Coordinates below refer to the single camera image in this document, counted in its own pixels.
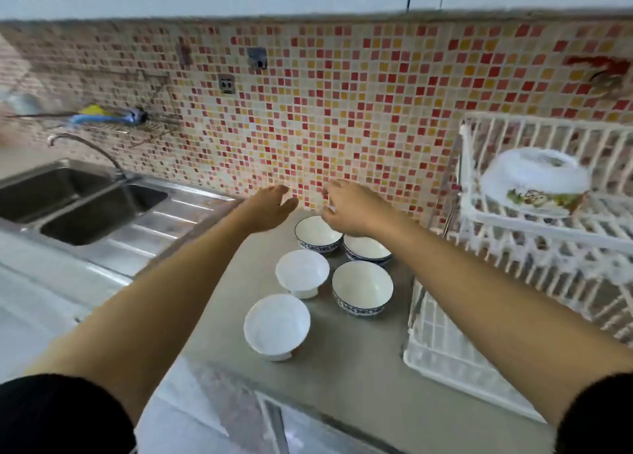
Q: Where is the person's right hand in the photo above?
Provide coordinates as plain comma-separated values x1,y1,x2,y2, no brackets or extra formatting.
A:
321,179,397,239

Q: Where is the person's left hand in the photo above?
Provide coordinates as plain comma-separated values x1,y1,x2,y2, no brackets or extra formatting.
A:
240,185,300,235

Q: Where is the person's left forearm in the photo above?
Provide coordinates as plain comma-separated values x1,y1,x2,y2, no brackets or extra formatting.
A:
24,206,254,425

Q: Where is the person's right forearm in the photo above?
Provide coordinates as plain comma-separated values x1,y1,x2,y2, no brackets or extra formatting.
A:
383,214,633,427

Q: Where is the blue rimmed white bowl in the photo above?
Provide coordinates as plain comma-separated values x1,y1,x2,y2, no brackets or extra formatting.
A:
343,234,393,266
295,215,344,255
332,260,394,318

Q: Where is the plain white footed bowl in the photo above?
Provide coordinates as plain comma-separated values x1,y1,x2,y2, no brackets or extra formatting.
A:
243,294,312,362
275,249,330,300

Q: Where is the white plastic dish rack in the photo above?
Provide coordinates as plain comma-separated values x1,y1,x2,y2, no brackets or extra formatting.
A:
403,112,633,424

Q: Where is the stainless steel double sink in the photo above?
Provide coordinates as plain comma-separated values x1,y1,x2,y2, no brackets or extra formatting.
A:
0,159,244,279

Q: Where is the white bowl with floral print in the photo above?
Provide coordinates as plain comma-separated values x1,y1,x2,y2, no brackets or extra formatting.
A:
480,147,592,218

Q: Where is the blue and yellow brush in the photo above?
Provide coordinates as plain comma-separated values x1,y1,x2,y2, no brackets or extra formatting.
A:
68,105,149,127

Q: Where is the chrome curved faucet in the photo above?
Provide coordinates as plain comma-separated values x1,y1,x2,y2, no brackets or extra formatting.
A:
47,133,130,181

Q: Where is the lower cabinet door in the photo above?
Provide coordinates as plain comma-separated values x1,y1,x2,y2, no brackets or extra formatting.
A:
254,391,401,454

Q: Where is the black left sleeve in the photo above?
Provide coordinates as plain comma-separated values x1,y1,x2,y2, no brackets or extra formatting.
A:
0,374,137,454

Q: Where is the black sleeve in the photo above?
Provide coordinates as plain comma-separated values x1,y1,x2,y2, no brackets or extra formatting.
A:
0,374,137,454
554,372,633,454

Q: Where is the black right sleeve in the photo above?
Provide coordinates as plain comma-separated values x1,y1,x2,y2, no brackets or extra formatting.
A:
554,372,633,454

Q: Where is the metal wire wall shelf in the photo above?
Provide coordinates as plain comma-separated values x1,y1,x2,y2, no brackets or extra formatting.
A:
79,69,183,147

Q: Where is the red wall hook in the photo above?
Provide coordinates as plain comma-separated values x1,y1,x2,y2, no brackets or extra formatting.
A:
564,54,633,99

